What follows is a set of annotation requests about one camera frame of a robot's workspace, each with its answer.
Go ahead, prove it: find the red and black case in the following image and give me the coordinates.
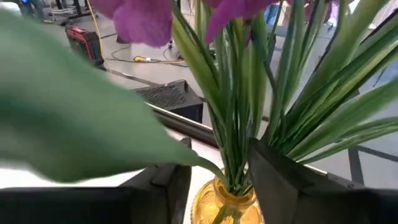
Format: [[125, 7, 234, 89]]
[[64, 24, 106, 68]]

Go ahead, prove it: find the yellow floor cable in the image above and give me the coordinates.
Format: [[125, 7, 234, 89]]
[[86, 0, 106, 63]]

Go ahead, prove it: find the black perforated tower box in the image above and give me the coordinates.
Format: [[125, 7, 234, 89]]
[[134, 79, 205, 124]]

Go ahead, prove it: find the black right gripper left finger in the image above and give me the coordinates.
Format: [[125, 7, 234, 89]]
[[119, 138, 193, 224]]

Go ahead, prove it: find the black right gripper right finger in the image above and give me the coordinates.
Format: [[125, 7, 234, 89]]
[[248, 138, 314, 224]]

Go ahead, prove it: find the yellow glass vase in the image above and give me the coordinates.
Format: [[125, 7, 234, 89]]
[[190, 175, 266, 224]]

